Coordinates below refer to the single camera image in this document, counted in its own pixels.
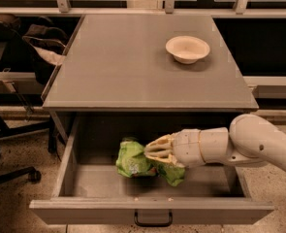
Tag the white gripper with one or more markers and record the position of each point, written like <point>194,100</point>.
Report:
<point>187,147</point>

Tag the green rice chip bag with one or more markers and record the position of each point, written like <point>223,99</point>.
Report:
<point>132,163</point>

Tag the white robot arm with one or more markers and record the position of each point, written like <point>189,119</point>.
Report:
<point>249,140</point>

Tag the grey open top drawer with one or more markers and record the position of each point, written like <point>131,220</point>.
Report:
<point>89,190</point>

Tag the dark bag with white lining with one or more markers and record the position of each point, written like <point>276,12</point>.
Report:
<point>47,44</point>

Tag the grey cabinet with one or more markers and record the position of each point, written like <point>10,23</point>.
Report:
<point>120,63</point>

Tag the white bowl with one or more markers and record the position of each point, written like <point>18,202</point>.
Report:
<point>187,49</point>

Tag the black office chair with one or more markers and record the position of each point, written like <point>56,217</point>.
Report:
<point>20,92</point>

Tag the black drawer handle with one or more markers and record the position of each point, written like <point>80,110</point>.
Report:
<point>145,219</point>

